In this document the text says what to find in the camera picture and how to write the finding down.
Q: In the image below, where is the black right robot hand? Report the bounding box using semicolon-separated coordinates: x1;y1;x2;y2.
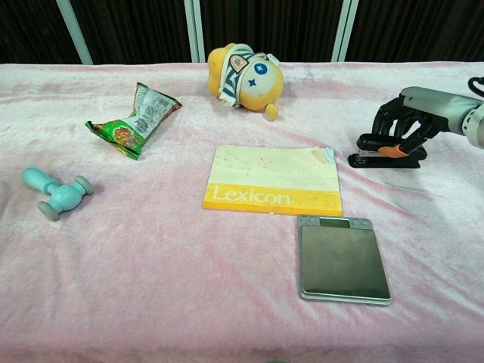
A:
371;86;468;157

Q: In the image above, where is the black stapler with orange tab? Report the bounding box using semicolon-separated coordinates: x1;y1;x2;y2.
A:
348;133;428;169

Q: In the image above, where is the yellow white Lexicon box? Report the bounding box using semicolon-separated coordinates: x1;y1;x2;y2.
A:
201;144;344;217

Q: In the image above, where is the silver digital kitchen scale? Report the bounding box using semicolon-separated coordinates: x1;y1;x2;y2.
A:
296;215;392;303

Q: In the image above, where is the yellow plush toy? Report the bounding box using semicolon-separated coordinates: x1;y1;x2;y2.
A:
206;42;285;122

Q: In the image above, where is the green snack bag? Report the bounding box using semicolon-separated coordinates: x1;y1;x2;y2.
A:
85;82;183;161

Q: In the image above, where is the pink fleece blanket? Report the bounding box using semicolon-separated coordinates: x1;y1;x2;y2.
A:
0;60;484;363

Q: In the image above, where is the teal toy hammer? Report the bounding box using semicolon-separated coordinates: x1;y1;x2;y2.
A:
20;166;95;222

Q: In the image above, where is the black cable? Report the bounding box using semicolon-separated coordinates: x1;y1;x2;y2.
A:
467;76;484;101

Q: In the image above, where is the white partition post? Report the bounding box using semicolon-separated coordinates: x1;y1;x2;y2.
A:
56;0;94;66
330;0;359;63
183;0;206;64

